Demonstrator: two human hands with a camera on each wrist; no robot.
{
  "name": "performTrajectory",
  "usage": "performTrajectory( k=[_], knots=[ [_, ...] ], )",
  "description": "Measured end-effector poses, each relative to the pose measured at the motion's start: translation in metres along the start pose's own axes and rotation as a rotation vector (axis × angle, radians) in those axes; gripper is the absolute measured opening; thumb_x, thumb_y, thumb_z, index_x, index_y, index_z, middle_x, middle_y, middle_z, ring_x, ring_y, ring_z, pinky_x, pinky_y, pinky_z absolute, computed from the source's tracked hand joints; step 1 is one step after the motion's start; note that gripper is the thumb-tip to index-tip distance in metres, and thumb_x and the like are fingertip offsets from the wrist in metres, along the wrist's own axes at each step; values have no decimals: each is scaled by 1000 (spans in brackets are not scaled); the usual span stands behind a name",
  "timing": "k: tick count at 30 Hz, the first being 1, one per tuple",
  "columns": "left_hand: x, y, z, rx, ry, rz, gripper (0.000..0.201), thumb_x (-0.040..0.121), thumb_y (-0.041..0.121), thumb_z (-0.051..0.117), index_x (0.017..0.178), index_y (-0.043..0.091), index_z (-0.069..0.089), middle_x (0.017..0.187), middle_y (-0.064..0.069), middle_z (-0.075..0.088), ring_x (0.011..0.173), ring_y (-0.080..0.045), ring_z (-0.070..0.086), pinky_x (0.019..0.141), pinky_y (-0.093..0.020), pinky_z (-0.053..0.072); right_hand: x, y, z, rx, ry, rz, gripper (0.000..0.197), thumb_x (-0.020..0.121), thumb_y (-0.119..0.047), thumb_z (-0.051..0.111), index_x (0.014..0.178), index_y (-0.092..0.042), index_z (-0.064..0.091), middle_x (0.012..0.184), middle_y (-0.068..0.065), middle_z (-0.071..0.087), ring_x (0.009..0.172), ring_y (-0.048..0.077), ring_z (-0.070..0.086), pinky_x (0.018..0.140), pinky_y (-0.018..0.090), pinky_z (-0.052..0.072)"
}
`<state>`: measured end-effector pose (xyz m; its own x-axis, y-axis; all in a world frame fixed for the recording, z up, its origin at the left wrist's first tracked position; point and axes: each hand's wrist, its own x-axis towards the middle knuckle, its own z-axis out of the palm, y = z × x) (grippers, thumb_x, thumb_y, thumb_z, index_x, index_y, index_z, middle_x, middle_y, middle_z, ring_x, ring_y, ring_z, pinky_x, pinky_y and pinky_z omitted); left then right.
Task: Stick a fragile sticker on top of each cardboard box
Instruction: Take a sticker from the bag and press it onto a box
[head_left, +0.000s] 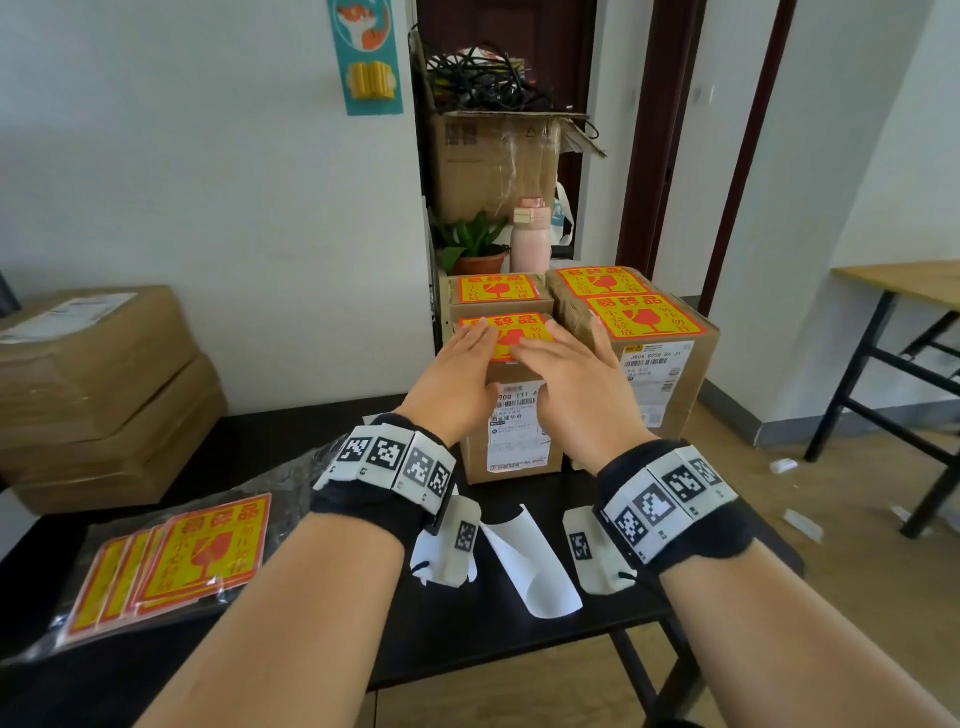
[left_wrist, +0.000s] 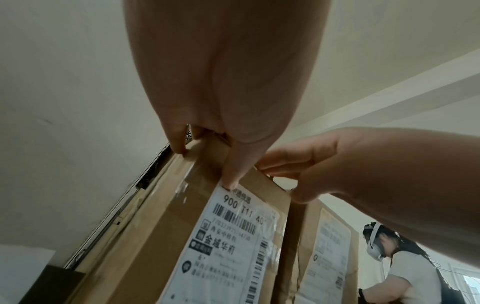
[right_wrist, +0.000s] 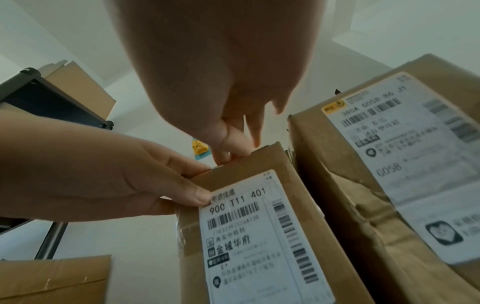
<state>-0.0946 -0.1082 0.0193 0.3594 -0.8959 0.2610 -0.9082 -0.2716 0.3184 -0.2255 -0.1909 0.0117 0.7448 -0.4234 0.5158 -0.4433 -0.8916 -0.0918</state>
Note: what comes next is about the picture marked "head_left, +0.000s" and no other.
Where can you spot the person's right hand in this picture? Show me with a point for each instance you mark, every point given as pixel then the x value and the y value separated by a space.
pixel 585 397

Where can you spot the person's left hand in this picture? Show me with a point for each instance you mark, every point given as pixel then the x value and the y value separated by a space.
pixel 454 390

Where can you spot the single red yellow sticker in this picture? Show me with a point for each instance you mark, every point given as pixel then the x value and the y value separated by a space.
pixel 604 281
pixel 652 319
pixel 499 289
pixel 517 330

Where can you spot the small cardboard parcel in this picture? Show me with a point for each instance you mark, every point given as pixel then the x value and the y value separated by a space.
pixel 556 296

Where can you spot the clear plastic bag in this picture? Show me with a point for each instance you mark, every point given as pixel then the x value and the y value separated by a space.
pixel 300 480

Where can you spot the stack of red yellow stickers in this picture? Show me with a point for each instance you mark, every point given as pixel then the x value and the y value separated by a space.
pixel 202 555

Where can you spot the stack of cardboard boxes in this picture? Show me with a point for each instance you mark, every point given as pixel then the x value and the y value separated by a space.
pixel 90 375

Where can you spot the person's right forearm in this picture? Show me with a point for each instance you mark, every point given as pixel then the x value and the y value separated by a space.
pixel 787 652

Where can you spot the black wristband white markers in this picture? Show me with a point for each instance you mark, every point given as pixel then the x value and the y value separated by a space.
pixel 390 465
pixel 675 502

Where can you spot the potted green plant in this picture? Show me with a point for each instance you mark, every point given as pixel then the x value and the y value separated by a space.
pixel 469 240

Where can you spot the pink water bottle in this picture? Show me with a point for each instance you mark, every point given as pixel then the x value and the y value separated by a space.
pixel 531 244

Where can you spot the white plastic bag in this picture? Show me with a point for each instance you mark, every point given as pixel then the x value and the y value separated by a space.
pixel 564 217

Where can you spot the small white floor object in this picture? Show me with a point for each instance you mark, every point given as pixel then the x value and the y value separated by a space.
pixel 784 466

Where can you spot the white paper scrap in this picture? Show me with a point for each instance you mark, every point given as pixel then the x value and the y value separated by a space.
pixel 802 525
pixel 907 517

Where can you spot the wood-top desk black legs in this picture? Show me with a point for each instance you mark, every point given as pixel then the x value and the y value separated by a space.
pixel 907 277

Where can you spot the black metal shelf rack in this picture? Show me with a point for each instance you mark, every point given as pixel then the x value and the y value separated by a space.
pixel 6 300

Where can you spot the teal wall poster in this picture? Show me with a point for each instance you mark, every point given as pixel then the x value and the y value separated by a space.
pixel 367 109

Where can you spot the thick dark brown door frame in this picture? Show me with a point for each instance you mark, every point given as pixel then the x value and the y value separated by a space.
pixel 661 112

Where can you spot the thin dark brown door frame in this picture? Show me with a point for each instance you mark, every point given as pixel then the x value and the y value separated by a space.
pixel 748 150

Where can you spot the yellow wall holder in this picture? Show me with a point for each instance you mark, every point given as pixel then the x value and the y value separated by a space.
pixel 371 81

